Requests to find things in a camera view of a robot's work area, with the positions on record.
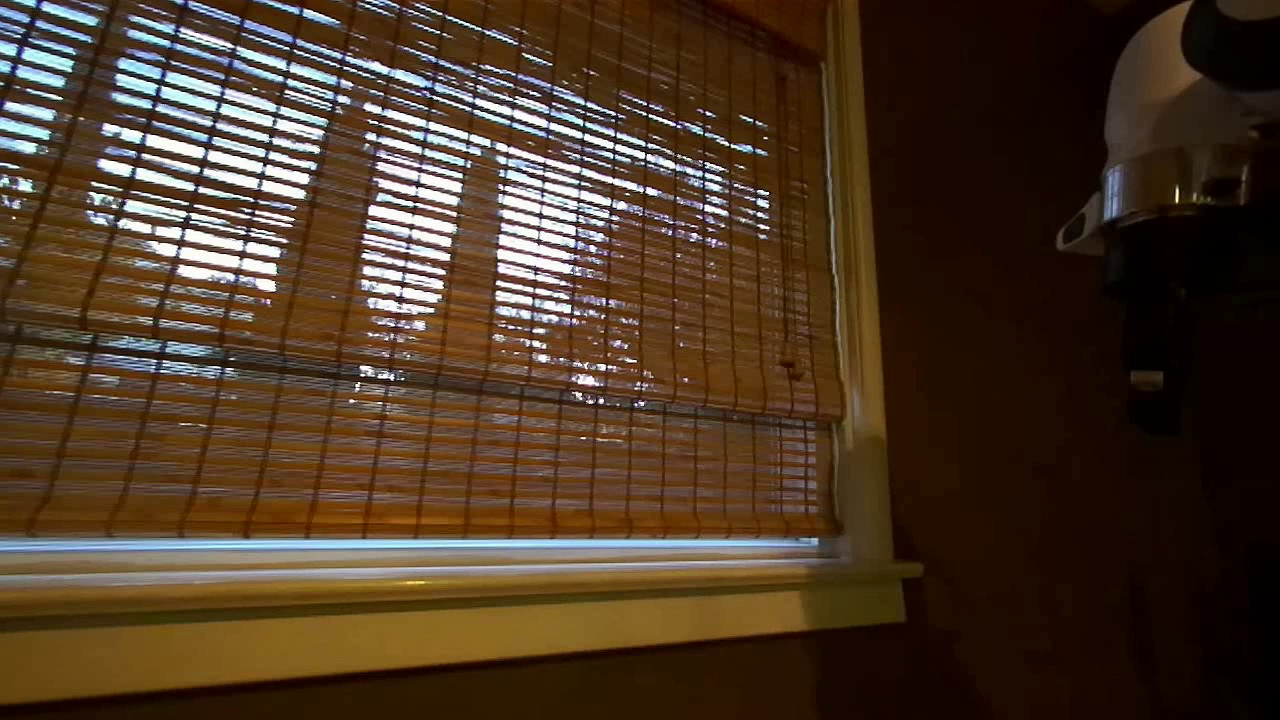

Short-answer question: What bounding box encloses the white window sill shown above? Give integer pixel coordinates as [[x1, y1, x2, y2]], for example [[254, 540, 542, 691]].
[[0, 566, 918, 703]]

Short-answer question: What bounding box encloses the brown bamboo window blind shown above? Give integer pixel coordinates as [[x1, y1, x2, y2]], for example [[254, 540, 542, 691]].
[[0, 0, 848, 545]]

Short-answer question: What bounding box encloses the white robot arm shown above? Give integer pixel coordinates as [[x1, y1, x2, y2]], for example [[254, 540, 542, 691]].
[[1055, 0, 1280, 433]]

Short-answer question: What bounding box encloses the white window frame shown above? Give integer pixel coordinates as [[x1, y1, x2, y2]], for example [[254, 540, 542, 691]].
[[0, 0, 897, 580]]

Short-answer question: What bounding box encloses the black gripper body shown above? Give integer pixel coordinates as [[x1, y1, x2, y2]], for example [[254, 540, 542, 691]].
[[1105, 219, 1230, 437]]

